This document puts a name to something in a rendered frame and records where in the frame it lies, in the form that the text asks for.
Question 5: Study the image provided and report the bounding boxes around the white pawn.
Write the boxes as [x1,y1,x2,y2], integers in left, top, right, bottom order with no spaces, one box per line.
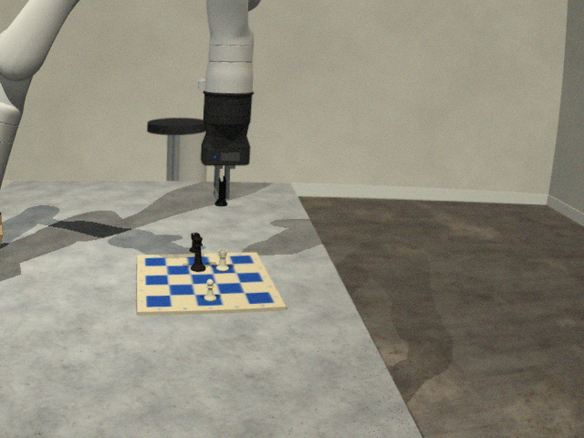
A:
[204,279,216,302]

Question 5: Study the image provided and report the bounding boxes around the black knight chess piece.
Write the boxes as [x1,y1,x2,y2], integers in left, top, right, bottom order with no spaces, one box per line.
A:
[214,182,227,206]

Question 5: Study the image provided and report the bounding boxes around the black chess king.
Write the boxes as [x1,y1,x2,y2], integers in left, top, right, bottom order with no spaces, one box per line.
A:
[191,233,205,272]

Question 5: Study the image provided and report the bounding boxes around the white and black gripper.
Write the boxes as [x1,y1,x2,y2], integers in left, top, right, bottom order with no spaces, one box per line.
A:
[198,61,254,200]

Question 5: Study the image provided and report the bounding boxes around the black rook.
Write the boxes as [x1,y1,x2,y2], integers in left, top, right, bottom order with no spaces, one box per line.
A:
[189,233,197,253]

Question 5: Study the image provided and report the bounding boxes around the blue and cream chessboard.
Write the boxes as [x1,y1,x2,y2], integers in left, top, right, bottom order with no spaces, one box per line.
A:
[137,252,287,316]

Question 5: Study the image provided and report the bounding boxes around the white rook chess piece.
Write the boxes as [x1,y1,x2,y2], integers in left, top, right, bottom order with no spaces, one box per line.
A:
[216,249,229,272]

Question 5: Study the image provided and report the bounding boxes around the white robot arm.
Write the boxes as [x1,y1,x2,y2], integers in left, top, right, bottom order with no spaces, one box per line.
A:
[0,0,261,189]

